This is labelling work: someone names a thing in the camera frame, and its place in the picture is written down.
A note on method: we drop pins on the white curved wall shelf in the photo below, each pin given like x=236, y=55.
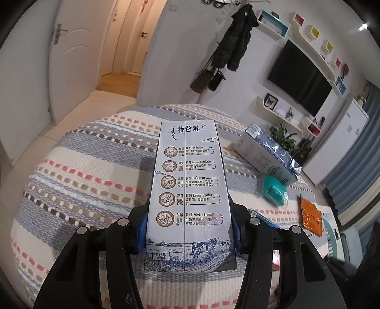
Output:
x=314, y=52
x=267, y=111

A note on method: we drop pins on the black padded jacket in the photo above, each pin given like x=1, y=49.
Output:
x=239, y=38

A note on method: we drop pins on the teal plastic packet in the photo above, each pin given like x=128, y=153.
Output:
x=273, y=190

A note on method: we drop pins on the black butterfly picture frame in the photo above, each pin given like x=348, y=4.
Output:
x=271, y=101

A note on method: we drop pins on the panda wall clock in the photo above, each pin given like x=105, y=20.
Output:
x=216, y=2

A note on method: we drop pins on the white panel door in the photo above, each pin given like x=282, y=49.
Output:
x=74, y=59

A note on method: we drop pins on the light blue plastic laundry basket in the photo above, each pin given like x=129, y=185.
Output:
x=329, y=234

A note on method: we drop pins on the black wall television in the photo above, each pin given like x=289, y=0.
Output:
x=299, y=77

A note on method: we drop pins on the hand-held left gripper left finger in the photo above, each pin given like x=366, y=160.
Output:
x=141, y=234

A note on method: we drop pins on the red round ornament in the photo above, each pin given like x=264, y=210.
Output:
x=346, y=69

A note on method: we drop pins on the small red wall cube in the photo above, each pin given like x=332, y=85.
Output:
x=338, y=62

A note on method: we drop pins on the white box shelf blue inside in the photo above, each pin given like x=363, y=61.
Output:
x=271, y=25

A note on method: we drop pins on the red and blue long box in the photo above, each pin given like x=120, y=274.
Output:
x=258, y=213

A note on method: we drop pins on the small blue cube shelf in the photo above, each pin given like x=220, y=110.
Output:
x=341, y=85

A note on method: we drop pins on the white and blue cardboard box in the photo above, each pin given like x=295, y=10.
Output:
x=258, y=151

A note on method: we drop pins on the brown hanging bag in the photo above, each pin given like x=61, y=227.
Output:
x=199, y=81

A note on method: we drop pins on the green potted plant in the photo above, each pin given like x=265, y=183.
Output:
x=285, y=139

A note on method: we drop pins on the white hallway door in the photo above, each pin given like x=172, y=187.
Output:
x=142, y=53

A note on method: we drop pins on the small pen holder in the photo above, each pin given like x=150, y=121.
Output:
x=289, y=113

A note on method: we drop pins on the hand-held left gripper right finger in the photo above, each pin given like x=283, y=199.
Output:
x=237, y=234

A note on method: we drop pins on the grey printed milk carton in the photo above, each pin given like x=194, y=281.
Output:
x=190, y=178

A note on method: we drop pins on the white tree coat rack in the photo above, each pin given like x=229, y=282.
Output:
x=204, y=95

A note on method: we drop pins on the blue and white curtain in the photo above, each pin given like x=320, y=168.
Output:
x=362, y=178

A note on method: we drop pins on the white cubby red inside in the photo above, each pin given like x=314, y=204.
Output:
x=311, y=126

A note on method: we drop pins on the orange foil packet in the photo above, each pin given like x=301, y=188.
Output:
x=310, y=215

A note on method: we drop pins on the yellow wall cube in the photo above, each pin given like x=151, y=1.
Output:
x=314, y=31
x=329, y=47

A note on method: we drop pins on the white curved lower wall shelf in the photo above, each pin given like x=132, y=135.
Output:
x=267, y=111

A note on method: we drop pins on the white curved upper wall shelf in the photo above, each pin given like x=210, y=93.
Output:
x=314, y=52

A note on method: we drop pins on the black hanging bag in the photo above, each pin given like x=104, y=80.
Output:
x=216, y=81

